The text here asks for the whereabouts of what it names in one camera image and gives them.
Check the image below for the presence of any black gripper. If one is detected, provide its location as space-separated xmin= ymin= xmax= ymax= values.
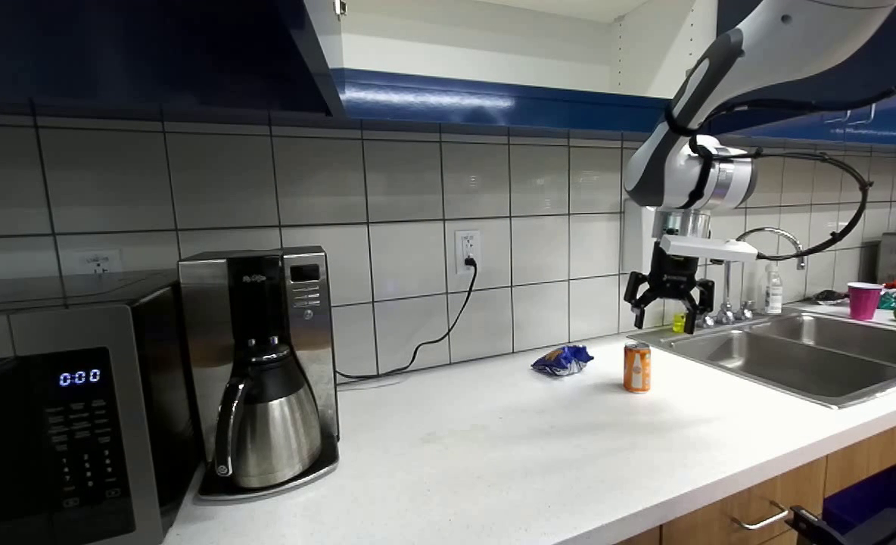
xmin=621 ymin=243 xmax=717 ymax=334

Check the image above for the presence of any orange soda can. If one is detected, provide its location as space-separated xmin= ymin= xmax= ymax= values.
xmin=621 ymin=339 xmax=654 ymax=395

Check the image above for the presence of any wooden base cabinet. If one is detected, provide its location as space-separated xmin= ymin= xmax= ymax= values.
xmin=618 ymin=413 xmax=896 ymax=545

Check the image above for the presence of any blue cabinet door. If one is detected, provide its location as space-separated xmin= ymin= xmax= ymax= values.
xmin=0 ymin=0 xmax=348 ymax=120

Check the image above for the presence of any yellow dish soap bottle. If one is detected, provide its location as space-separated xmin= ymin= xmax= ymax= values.
xmin=665 ymin=299 xmax=698 ymax=335

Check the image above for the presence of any white soap dispenser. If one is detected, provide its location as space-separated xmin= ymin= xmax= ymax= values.
xmin=621 ymin=207 xmax=662 ymax=277

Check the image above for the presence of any chrome faucet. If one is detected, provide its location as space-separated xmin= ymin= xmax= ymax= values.
xmin=703 ymin=223 xmax=808 ymax=328

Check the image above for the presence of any small white bottle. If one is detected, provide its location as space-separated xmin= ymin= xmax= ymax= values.
xmin=766 ymin=262 xmax=786 ymax=318

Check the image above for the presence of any blue snack wrapper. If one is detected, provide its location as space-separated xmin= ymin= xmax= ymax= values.
xmin=531 ymin=342 xmax=596 ymax=382

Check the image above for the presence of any stainless steel sink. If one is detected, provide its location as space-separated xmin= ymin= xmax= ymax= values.
xmin=637 ymin=308 xmax=896 ymax=413

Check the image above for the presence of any pink cup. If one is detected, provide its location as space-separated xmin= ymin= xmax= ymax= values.
xmin=845 ymin=277 xmax=888 ymax=324

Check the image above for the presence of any black stand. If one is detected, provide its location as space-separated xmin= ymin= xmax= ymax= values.
xmin=782 ymin=502 xmax=854 ymax=545

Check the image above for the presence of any blue bin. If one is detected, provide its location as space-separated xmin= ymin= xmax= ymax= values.
xmin=820 ymin=464 xmax=896 ymax=538

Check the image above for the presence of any black steel coffee maker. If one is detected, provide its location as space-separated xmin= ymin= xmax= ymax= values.
xmin=177 ymin=246 xmax=342 ymax=502

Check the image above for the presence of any steel coffee carafe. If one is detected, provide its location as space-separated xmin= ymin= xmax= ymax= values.
xmin=211 ymin=342 xmax=326 ymax=492

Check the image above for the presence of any black steel microwave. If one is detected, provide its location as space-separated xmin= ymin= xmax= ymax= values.
xmin=0 ymin=276 xmax=201 ymax=545

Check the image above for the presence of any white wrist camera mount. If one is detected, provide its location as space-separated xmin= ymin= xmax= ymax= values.
xmin=656 ymin=207 xmax=759 ymax=267

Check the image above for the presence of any white wall outlet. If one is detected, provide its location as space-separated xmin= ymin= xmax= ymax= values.
xmin=83 ymin=248 xmax=122 ymax=284
xmin=451 ymin=227 xmax=489 ymax=291

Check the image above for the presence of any black power cord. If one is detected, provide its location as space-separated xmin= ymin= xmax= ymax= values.
xmin=336 ymin=255 xmax=483 ymax=383

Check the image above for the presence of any metal drawer handle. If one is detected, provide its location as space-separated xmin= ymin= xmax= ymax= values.
xmin=731 ymin=502 xmax=795 ymax=537

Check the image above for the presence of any blue wall cabinet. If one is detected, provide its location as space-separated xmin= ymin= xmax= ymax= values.
xmin=303 ymin=0 xmax=896 ymax=150

